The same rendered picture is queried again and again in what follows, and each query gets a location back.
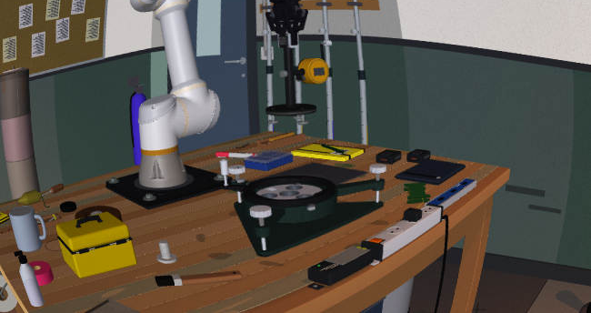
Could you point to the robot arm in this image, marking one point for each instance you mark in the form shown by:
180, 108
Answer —
178, 44

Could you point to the yellow prism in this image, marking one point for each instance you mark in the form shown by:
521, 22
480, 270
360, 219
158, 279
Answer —
314, 71

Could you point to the white footscrew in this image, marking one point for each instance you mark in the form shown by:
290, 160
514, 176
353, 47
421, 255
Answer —
377, 168
237, 170
261, 212

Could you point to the white clamp lever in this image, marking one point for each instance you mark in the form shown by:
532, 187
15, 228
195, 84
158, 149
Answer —
224, 167

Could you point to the dark green tribrach body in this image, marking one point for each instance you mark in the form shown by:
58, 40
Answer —
300, 211

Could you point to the blue and white spirit level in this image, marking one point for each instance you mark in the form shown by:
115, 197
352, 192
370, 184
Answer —
454, 192

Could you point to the grey survey pole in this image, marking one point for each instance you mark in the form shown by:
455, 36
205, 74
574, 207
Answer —
327, 95
268, 67
298, 91
361, 100

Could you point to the grey blue door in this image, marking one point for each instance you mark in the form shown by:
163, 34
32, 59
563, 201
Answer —
231, 100

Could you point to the orange pencil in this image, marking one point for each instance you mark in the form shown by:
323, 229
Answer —
281, 137

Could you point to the yellow notebook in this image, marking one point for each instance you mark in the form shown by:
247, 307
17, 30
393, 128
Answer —
318, 153

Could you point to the green pen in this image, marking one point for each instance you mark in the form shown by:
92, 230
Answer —
334, 149

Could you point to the blue box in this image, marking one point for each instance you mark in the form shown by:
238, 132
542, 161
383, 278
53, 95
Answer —
268, 160

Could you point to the red marker pen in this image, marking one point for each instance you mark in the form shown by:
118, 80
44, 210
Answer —
233, 155

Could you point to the dark grey mat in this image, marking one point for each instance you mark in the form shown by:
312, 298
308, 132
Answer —
323, 171

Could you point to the small black box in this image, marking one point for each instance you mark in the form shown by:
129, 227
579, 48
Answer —
418, 155
388, 156

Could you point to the blue gas cylinder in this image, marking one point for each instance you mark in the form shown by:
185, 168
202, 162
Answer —
136, 118

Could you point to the dark blue folder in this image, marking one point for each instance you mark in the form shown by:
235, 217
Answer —
431, 171

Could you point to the black plug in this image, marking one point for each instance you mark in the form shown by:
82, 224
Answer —
412, 214

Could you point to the brown notice board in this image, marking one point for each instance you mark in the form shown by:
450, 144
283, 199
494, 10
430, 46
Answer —
55, 58

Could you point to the white power strip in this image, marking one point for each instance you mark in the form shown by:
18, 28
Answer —
406, 234

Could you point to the black charger device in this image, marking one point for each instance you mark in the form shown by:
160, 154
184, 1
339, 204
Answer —
337, 266

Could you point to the brown tape roll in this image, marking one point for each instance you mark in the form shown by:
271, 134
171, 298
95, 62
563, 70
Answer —
113, 212

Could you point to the white mushroom shaped bolt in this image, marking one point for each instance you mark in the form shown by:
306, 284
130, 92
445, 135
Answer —
166, 252

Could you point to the small black tag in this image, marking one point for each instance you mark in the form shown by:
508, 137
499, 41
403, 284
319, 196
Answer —
316, 286

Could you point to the black round cap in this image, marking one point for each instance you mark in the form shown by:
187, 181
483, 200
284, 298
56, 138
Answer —
68, 207

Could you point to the tall banded cylinder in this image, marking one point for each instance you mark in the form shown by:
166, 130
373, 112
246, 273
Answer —
16, 132

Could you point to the wooden workbench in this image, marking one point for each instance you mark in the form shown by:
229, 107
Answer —
475, 248

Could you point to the yellow carry case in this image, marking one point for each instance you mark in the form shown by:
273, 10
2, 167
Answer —
97, 248

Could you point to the brass plumb bob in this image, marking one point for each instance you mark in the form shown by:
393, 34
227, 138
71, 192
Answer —
32, 196

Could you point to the grey mug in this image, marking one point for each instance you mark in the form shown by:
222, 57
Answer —
24, 229

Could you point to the pink tape roll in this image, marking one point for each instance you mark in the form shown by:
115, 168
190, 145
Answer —
45, 273

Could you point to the white spray bottle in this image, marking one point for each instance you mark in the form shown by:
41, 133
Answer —
30, 282

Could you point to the wooden wall bracket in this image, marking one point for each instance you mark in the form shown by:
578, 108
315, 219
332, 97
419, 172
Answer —
369, 4

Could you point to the black square base plate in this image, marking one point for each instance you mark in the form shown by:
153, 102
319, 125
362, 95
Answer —
124, 189

